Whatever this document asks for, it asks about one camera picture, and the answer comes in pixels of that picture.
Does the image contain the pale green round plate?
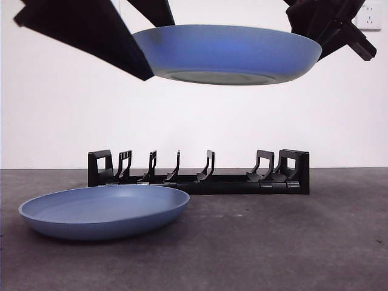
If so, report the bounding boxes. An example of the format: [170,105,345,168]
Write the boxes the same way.
[132,24,322,86]

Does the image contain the blue round plate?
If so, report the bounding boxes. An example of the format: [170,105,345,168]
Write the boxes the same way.
[18,184,191,241]

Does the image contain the black plastic plate rack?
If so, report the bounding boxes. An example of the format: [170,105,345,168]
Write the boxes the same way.
[87,149,310,195]

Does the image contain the white wall power outlet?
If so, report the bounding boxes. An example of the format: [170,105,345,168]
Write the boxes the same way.
[355,2,382,32]

